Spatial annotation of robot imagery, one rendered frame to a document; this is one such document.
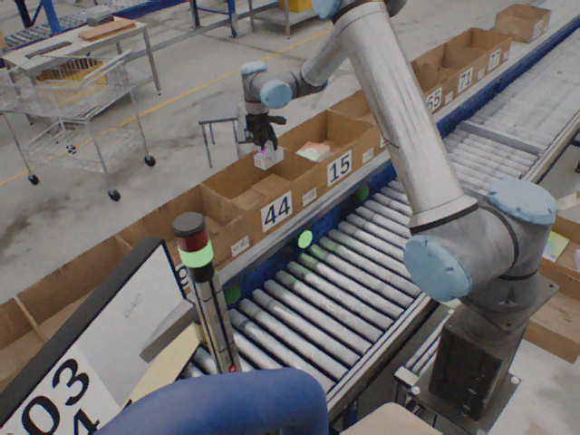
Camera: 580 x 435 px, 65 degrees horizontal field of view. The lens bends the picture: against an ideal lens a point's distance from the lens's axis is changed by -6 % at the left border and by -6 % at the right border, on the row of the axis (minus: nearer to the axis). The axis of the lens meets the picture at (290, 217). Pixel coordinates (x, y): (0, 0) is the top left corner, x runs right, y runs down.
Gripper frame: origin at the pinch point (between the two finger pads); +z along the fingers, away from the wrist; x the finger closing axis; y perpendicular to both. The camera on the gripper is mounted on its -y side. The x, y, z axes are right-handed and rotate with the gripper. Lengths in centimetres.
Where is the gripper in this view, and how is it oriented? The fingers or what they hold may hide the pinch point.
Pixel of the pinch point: (268, 155)
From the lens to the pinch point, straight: 182.7
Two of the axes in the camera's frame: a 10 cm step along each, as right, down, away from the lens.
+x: 7.3, 3.9, -5.6
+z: 0.7, 7.7, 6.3
